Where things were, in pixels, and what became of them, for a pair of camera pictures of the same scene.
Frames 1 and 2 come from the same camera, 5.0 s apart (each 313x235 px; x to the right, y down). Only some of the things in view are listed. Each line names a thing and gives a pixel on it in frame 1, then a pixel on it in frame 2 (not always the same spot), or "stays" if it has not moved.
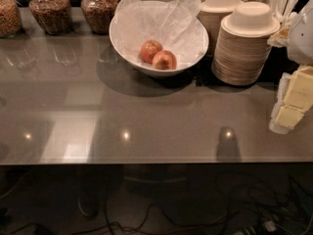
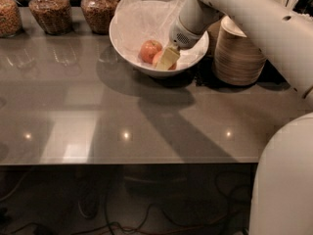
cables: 246,205 → 199,199
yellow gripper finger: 300,89 → 168,58
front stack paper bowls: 244,44 stays
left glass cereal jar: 11,21 stays
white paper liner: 173,23 stays
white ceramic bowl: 176,27 stays
